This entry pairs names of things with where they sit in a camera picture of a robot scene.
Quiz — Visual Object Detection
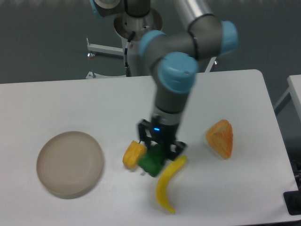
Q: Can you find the white side table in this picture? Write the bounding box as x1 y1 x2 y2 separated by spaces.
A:
273 74 301 119

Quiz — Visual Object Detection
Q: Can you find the black device at edge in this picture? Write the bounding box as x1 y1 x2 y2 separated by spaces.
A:
283 191 301 216

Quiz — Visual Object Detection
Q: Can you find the yellow bell pepper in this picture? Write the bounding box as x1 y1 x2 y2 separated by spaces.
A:
122 140 147 169

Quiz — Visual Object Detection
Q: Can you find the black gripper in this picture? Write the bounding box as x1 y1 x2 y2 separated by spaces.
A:
137 115 187 161

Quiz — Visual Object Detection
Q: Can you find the yellow banana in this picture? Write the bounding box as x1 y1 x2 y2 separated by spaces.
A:
156 155 188 214

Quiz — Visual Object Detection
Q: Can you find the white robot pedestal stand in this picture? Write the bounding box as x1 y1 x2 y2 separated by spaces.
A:
85 9 219 80

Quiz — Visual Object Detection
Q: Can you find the beige round plate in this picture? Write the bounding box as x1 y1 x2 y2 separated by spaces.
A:
36 131 104 199

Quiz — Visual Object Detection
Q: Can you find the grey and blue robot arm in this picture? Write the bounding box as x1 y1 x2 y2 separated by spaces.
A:
90 0 238 160

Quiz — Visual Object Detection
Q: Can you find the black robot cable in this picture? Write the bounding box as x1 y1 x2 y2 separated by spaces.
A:
124 31 136 77

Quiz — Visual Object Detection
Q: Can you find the orange pastry bread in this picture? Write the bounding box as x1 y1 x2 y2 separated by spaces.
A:
206 119 233 159

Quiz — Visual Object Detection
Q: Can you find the green bell pepper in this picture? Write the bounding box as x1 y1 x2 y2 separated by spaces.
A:
138 144 166 177

